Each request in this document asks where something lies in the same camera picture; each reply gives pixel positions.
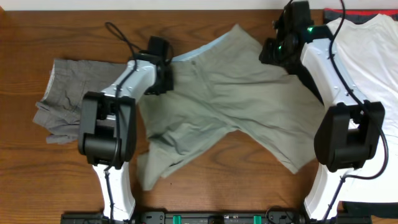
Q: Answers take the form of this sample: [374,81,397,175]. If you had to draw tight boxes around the olive green shorts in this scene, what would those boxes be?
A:
[137,26,325,190]

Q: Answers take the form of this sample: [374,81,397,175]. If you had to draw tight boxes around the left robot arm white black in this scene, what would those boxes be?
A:
[78,50,173,223]

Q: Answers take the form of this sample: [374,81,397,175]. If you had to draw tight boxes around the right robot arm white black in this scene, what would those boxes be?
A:
[259,1,386,223]

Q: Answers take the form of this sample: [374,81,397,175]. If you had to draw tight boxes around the black garment under shirt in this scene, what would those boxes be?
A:
[287,65,323,104]

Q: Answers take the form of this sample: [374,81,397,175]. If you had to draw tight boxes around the dark garment with red trim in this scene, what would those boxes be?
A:
[323,8,397,24]

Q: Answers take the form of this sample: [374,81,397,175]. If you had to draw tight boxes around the white t-shirt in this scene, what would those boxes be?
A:
[326,14,398,203]

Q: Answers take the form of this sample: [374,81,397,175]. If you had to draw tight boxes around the folded grey shorts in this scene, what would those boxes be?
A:
[33,59,126,144]

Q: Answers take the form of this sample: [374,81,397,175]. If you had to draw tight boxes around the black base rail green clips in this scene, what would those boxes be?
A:
[60,210,373,224]

